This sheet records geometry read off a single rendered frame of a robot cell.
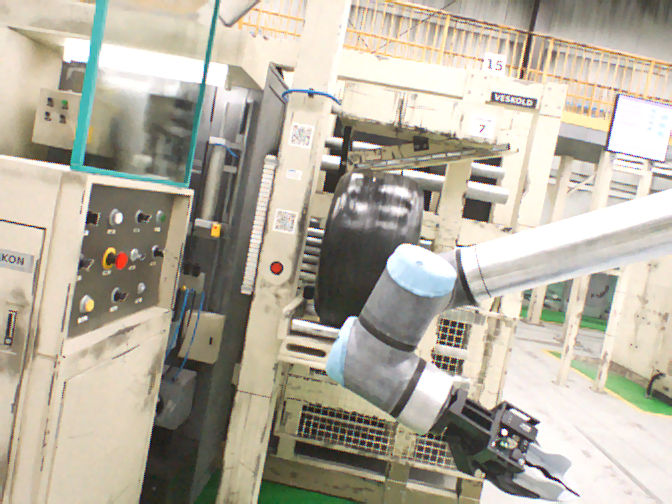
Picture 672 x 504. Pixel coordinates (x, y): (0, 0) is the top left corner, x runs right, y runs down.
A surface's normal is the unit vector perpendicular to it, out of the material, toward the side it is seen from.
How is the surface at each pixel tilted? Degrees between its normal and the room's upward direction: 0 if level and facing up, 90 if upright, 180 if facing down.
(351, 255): 89
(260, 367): 90
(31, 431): 90
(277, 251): 90
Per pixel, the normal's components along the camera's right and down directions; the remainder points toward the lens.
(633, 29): 0.07, 0.07
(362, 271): -0.11, 0.18
